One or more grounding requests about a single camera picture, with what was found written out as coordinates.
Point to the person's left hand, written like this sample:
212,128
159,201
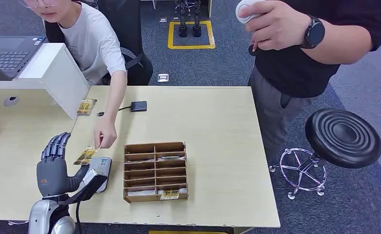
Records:
277,27
105,132

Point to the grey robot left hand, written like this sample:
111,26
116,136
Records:
51,177

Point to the yellow ID card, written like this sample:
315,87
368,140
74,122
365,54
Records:
84,156

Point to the black round handheld object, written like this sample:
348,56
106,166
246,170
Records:
251,51

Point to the white handheld controller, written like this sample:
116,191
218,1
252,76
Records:
245,8

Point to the small black square reader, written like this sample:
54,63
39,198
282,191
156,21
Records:
139,106

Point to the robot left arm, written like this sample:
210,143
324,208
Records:
42,216

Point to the person's left forearm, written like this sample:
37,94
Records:
339,42
114,93

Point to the grey card reader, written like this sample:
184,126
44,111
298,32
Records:
97,161

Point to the person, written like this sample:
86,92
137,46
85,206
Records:
90,42
290,74

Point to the wooden card organizer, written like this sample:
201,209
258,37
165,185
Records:
155,176

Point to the grey card in organizer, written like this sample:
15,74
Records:
171,158

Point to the white card in organizer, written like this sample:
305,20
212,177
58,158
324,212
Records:
142,193

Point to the yellow room key card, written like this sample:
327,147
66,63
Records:
169,194

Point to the stack of yellow cards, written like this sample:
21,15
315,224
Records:
86,107

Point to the black wristwatch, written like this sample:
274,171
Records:
313,33

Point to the white table foot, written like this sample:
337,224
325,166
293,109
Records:
17,222
242,231

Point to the white desk partition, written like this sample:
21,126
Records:
61,80

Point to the silver floor outlet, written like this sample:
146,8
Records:
163,78

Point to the grey desk grommet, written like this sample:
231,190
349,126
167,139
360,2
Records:
11,100

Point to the yellow floor tape square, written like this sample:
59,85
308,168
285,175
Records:
190,46

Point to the black background robot legs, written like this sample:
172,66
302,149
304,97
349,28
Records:
183,30

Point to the black office chair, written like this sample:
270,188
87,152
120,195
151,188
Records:
126,22

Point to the small floor plate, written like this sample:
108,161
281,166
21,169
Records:
163,19

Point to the grey laptop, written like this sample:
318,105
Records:
6,55

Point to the black round stool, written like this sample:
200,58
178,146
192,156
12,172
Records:
342,137

